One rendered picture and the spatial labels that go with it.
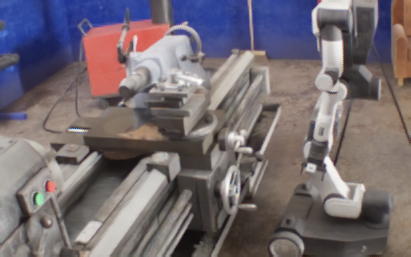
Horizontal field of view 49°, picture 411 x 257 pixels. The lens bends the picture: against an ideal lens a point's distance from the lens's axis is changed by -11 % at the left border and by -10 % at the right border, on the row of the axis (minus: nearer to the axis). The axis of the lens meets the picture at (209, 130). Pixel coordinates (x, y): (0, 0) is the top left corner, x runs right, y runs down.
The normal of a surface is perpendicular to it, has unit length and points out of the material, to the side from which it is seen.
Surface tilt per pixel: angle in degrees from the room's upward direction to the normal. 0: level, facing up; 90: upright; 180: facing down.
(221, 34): 90
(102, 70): 90
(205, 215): 90
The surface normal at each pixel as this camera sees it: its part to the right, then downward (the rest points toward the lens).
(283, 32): -0.29, 0.44
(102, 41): 0.04, 0.42
